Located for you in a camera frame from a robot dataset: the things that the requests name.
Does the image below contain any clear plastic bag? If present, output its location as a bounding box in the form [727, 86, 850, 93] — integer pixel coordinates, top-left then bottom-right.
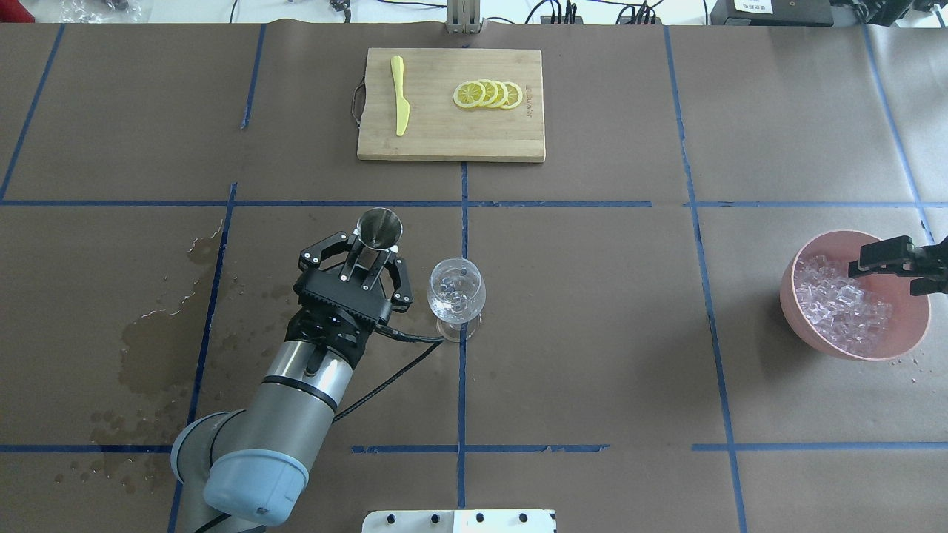
[59, 1, 155, 24]

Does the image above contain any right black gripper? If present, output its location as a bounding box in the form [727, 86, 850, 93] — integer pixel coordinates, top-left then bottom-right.
[849, 235, 948, 296]

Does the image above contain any bamboo cutting board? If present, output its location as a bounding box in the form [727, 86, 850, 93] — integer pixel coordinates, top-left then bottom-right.
[358, 47, 547, 163]

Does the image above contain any aluminium frame post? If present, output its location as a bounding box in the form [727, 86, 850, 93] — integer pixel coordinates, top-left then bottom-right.
[446, 0, 483, 34]

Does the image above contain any yellow plastic knife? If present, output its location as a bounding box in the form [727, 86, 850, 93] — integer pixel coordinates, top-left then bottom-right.
[390, 56, 412, 136]

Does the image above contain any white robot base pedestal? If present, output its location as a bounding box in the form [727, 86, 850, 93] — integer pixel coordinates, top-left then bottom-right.
[361, 509, 558, 532]

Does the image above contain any black box device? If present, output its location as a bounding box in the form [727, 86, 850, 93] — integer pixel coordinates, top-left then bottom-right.
[709, 1, 834, 27]

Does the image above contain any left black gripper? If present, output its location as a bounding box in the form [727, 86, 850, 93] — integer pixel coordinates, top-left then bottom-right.
[285, 232, 414, 368]

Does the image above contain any clear ice cubes pile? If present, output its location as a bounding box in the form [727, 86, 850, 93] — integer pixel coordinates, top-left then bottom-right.
[793, 255, 893, 357]

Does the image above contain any clear wine glass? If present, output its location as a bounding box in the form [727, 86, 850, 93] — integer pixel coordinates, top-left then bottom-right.
[427, 258, 487, 343]

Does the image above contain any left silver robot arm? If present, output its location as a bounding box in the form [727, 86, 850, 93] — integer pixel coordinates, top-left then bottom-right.
[170, 229, 413, 532]

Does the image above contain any lemon slice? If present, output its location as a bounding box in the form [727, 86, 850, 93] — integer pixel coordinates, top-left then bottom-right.
[485, 80, 511, 109]
[500, 81, 524, 110]
[453, 81, 487, 109]
[477, 80, 500, 107]

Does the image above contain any pink bowl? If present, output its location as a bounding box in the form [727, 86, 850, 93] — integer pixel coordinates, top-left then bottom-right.
[779, 229, 933, 362]

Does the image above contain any steel double jigger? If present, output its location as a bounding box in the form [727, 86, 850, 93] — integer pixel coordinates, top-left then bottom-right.
[349, 208, 403, 277]

